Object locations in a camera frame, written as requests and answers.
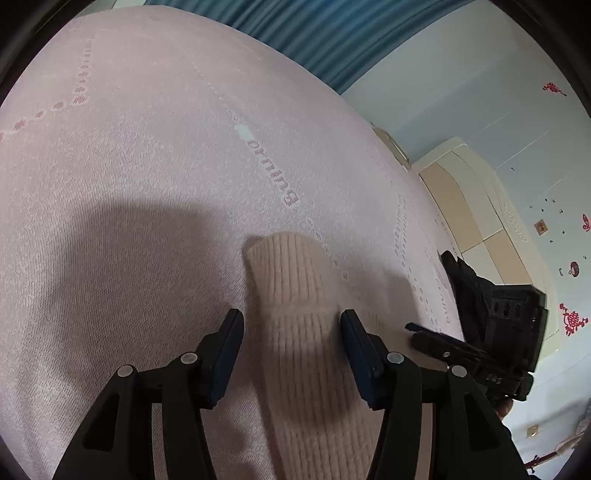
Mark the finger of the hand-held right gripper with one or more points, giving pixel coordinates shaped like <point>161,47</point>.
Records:
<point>443,348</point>

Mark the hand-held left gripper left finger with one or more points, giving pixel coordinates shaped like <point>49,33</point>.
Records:
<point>221,364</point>

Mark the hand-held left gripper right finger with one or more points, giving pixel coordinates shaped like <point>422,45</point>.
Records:
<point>364,364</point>

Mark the beige knit sweater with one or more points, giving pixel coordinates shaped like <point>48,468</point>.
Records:
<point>304,332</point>

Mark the person's right hand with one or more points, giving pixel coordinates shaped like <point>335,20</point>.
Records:
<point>503,407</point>

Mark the black garment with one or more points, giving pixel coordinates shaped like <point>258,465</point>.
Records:
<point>466,300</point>

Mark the cream bed headboard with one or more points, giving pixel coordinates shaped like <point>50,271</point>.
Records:
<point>485,207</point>

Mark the pink bed cover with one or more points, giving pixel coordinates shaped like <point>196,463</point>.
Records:
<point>152,184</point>

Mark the beige nightstand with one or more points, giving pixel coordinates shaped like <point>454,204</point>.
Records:
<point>392,147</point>

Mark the blue curtain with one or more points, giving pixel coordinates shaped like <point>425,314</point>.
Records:
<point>314,32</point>

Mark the red wall sticker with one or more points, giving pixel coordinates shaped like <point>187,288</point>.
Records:
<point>573,318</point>
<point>574,268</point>
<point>586,222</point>
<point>554,88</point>

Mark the wall socket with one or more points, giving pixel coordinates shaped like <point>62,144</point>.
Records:
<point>533,431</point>
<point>540,226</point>

